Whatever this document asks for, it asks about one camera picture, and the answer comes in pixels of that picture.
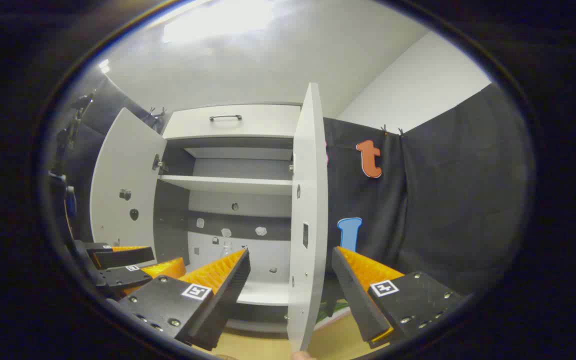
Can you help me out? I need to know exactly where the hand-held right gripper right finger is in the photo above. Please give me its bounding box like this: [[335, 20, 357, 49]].
[[331, 246, 464, 350]]

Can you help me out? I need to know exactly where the white cabinet shelf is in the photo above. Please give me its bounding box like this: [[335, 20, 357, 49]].
[[158, 174, 294, 196], [235, 280, 291, 307]]

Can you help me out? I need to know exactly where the white and grey cabinet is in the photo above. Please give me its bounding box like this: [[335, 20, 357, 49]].
[[153, 103, 303, 335]]

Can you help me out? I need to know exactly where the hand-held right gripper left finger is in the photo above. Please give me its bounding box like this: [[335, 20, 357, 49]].
[[117, 248, 252, 352]]

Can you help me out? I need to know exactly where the white cabinet drawer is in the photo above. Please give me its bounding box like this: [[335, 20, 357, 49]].
[[162, 104, 302, 140]]

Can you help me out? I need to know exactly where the white cabinet door camera sticker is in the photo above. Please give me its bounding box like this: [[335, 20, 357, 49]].
[[89, 107, 169, 251]]

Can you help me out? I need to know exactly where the white cabinet door cat sticker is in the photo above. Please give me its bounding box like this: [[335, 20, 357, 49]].
[[287, 82, 330, 353]]

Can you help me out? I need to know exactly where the watermelon slice toy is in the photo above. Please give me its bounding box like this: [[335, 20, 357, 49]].
[[325, 298, 352, 321]]

